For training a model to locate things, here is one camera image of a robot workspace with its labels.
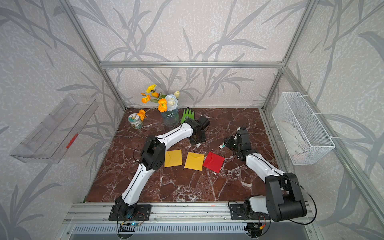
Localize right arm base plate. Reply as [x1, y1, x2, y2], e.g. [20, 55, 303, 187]
[228, 201, 271, 221]

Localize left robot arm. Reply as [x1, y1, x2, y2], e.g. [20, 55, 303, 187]
[115, 116, 210, 217]

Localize yellow envelope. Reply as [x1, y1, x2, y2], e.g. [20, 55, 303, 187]
[165, 150, 183, 168]
[184, 152, 205, 171]

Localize orange yellow artificial flowers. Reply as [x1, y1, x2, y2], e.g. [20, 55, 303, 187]
[141, 84, 181, 113]

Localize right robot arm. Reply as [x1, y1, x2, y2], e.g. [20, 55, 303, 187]
[222, 127, 307, 222]

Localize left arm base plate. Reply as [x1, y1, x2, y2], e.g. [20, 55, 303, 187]
[108, 204, 152, 222]

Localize white wire mesh basket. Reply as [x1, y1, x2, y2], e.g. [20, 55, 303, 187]
[272, 92, 336, 166]

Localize green work glove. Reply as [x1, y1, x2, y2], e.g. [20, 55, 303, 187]
[181, 107, 195, 124]

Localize red envelope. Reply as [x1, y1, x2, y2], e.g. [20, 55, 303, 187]
[203, 152, 225, 173]

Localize blue glass vase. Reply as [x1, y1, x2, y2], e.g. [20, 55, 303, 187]
[161, 109, 179, 128]

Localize white cloth in basket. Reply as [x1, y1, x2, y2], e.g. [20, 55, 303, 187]
[279, 121, 306, 163]

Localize aluminium front rail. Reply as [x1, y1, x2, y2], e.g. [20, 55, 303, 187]
[62, 201, 316, 225]

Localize small printed tin can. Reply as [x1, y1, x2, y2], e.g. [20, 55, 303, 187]
[128, 113, 143, 129]

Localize clear plastic wall tray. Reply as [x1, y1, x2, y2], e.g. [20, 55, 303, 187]
[10, 94, 99, 164]

